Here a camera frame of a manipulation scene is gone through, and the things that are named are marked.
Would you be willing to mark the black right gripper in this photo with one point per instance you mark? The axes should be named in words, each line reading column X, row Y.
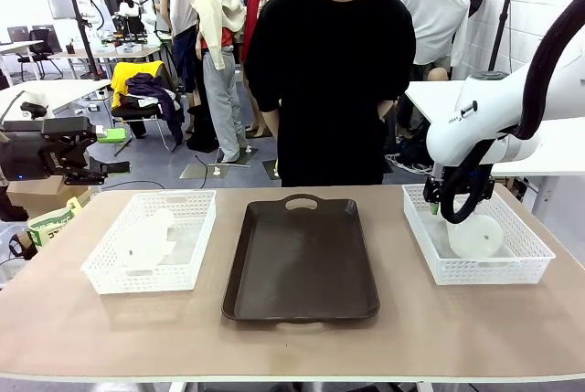
column 432, row 188

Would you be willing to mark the translucent plastic conical flask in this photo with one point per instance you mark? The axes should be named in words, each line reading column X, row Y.
column 477, row 239
column 146, row 241

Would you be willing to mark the mannequin red vest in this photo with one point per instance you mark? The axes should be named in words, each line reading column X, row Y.
column 247, row 3

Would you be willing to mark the white side table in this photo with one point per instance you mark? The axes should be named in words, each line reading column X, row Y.
column 64, row 90

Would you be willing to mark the grey mannequin base plate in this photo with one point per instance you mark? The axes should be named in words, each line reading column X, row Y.
column 203, row 172

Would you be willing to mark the person left hand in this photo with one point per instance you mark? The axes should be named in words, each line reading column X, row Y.
column 385, row 109

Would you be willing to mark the black chair with clothes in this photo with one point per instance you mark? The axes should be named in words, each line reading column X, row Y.
column 141, row 118

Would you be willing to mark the mannequin white tank top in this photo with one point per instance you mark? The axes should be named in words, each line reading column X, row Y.
column 180, row 13

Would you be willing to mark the dark brown serving tray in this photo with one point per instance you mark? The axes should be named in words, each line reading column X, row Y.
column 299, row 259

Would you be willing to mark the mannequin cream jacket grey trousers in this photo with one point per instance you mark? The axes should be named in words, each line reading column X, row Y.
column 219, row 58

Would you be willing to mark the background workbench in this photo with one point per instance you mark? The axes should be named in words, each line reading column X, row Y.
column 109, row 51

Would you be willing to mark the person torso black sweater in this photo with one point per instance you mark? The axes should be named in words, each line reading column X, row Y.
column 329, row 90

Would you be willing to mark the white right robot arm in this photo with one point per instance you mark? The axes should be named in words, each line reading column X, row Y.
column 493, row 113

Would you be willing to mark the yellow garment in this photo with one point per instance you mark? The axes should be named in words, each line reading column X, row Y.
column 123, row 77

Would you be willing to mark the black object on side table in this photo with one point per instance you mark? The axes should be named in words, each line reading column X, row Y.
column 33, row 109

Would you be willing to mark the white perforated plastic basket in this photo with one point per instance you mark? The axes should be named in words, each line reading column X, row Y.
column 151, row 241
column 480, row 232

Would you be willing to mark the black office chair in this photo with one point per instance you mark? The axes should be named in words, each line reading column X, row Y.
column 43, row 51

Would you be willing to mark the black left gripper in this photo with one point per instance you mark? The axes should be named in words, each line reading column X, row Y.
column 27, row 154

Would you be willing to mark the cardboard box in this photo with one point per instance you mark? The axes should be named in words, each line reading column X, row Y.
column 32, row 193

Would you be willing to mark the green and white bag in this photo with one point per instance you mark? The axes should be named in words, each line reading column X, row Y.
column 50, row 225

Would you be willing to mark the black tripod stand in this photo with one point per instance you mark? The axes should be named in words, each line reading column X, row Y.
column 84, row 35

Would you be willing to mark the bald mannequin head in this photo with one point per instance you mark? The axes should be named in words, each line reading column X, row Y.
column 437, row 74

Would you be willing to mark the black tall light stand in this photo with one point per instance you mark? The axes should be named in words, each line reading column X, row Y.
column 503, row 22

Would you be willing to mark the purple garment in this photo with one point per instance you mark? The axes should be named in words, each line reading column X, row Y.
column 160, row 95

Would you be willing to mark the mannequin white shirt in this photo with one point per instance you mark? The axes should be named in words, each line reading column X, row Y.
column 434, row 13

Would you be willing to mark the person right forearm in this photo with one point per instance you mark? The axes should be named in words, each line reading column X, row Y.
column 269, row 120

